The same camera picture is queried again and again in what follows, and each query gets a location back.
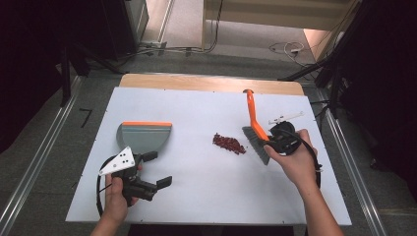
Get aluminium floor rail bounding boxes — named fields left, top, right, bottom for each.
left=317, top=88, right=389, bottom=236
left=0, top=76, right=85, bottom=234
left=156, top=0, right=176, bottom=45

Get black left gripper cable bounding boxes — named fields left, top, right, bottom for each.
left=95, top=155, right=114, bottom=218

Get black floor cables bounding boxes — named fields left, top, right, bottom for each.
left=126, top=0, right=225, bottom=60

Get group of red beans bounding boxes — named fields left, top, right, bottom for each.
left=211, top=132, right=248, bottom=156

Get person's right hand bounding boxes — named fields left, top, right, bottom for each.
left=263, top=128, right=322, bottom=197

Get wooden table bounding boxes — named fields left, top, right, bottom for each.
left=118, top=73, right=306, bottom=96

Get light wooden furniture frame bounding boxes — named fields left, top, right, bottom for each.
left=200, top=0, right=362, bottom=63

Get orange brush with grey bristles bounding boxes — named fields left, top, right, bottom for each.
left=241, top=88, right=272, bottom=166

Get black metal stand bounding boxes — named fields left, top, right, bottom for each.
left=328, top=63, right=343, bottom=120
left=59, top=43, right=73, bottom=108

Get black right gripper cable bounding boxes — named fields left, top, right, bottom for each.
left=276, top=128, right=325, bottom=190

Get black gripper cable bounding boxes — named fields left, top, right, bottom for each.
left=276, top=128, right=325, bottom=190
left=95, top=155, right=114, bottom=218

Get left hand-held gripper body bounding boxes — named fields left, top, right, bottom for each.
left=98, top=146, right=158, bottom=207

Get white floor cable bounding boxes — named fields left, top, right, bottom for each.
left=268, top=40, right=307, bottom=64

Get white table board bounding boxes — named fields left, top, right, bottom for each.
left=64, top=86, right=353, bottom=227

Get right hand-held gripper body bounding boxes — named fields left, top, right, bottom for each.
left=268, top=111, right=306, bottom=156

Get dark cabinet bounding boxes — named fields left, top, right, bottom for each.
left=99, top=0, right=150, bottom=61

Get person's left hand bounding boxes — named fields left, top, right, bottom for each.
left=101, top=163, right=144, bottom=220

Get grey dustpan with orange edge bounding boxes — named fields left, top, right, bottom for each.
left=116, top=121, right=173, bottom=156

